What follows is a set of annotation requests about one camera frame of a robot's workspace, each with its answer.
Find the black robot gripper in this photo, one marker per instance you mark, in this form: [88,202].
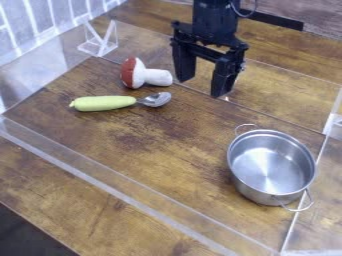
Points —
[208,38]

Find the clear acrylic enclosure wall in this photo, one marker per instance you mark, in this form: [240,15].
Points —
[132,182]

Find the stainless steel pot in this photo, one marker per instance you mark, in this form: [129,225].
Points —
[272,168]

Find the clear acrylic triangle stand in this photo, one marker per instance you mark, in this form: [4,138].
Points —
[99,45]

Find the red white plush mushroom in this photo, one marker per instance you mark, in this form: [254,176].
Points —
[135,74]

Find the green handled metal spoon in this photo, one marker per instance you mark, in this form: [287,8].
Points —
[103,103]

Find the black bar on table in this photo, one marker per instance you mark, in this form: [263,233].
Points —
[274,20]

